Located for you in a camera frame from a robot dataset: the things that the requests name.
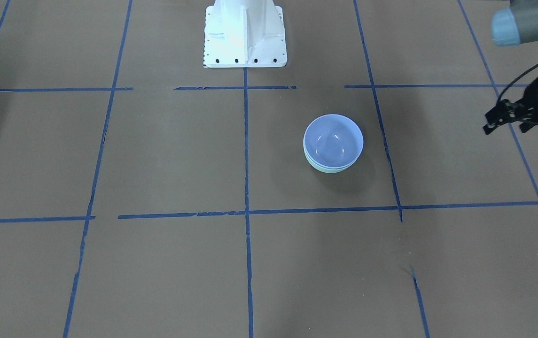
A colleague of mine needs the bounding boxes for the blue ceramic bowl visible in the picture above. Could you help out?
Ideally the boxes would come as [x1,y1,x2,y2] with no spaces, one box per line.
[302,114,365,168]

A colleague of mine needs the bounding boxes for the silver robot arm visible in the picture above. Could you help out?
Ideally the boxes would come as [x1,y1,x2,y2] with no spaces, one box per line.
[483,0,538,135]

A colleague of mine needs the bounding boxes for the green ceramic bowl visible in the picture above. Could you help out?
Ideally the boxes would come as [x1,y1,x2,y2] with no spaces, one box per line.
[305,153,356,174]

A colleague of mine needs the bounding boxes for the brown paper table cover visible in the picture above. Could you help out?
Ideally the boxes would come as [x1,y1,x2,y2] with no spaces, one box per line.
[0,0,538,338]

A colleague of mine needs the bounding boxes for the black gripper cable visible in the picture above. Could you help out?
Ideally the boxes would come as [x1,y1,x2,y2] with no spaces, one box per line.
[497,45,538,101]

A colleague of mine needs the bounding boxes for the white metal base plate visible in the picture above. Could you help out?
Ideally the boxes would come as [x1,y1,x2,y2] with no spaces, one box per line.
[203,0,288,68]

